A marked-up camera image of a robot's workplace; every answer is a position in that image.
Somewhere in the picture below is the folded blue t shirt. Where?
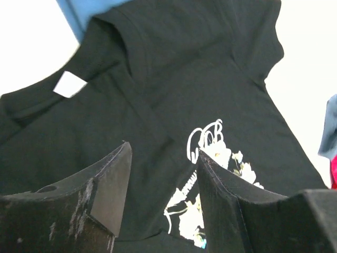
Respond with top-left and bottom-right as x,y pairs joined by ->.
56,0 -> 127,42

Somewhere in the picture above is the magenta t shirt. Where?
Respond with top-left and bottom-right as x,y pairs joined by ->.
330,156 -> 337,189

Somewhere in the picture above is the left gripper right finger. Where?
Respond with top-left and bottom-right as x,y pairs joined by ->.
197,152 -> 336,253

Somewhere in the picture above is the grey blue t shirt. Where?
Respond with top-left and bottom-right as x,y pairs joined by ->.
318,94 -> 336,160

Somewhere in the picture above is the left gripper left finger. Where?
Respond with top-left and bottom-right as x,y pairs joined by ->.
1,142 -> 132,253

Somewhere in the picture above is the black t shirt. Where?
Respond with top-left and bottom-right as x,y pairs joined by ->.
1,1 -> 326,252

